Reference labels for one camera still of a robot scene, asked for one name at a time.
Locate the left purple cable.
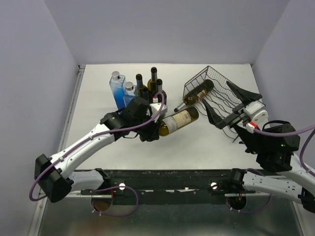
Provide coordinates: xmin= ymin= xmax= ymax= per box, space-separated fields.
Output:
xmin=29 ymin=92 xmax=165 ymax=202

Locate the green bottle grey foil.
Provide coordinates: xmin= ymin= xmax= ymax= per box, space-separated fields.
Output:
xmin=139 ymin=87 xmax=150 ymax=102

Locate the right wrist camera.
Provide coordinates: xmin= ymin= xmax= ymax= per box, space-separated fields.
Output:
xmin=244 ymin=101 xmax=268 ymax=127

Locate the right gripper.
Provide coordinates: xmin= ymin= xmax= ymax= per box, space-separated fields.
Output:
xmin=200 ymin=80 xmax=265 ymax=154

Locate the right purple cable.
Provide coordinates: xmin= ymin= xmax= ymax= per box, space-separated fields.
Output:
xmin=254 ymin=124 xmax=315 ymax=180

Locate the black mounting base plate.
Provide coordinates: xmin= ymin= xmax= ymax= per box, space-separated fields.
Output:
xmin=81 ymin=169 xmax=247 ymax=206

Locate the short blue glass bottle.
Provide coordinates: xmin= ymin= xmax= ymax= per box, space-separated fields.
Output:
xmin=124 ymin=82 xmax=137 ymax=106

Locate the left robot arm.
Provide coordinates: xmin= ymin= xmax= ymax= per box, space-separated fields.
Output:
xmin=33 ymin=96 xmax=167 ymax=203

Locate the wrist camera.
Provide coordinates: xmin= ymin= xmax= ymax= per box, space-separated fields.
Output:
xmin=244 ymin=101 xmax=268 ymax=127
xmin=150 ymin=97 xmax=168 ymax=117

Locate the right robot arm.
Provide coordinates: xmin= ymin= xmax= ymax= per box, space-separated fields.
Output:
xmin=202 ymin=81 xmax=315 ymax=212

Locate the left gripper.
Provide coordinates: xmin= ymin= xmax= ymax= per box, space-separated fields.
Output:
xmin=132 ymin=111 xmax=163 ymax=142

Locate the dark green bottle left rear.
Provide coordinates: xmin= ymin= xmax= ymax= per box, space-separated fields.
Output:
xmin=136 ymin=74 xmax=147 ymax=98

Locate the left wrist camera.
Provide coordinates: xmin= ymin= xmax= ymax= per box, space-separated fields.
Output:
xmin=150 ymin=97 xmax=168 ymax=117

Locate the green wine bottle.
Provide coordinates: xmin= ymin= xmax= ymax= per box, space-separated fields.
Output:
xmin=158 ymin=107 xmax=199 ymax=137
xmin=174 ymin=79 xmax=214 ymax=112
xmin=156 ymin=79 xmax=167 ymax=105

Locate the rear tall green bottle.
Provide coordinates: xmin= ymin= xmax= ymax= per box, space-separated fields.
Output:
xmin=147 ymin=67 xmax=158 ymax=92

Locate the black wire wine rack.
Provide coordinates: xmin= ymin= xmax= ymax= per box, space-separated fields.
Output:
xmin=183 ymin=66 xmax=250 ymax=141

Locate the tall blue glass bottle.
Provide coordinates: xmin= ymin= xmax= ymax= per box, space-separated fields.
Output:
xmin=109 ymin=71 xmax=126 ymax=110

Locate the purple cable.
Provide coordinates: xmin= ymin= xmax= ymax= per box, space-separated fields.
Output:
xmin=29 ymin=92 xmax=165 ymax=202
xmin=254 ymin=124 xmax=315 ymax=180

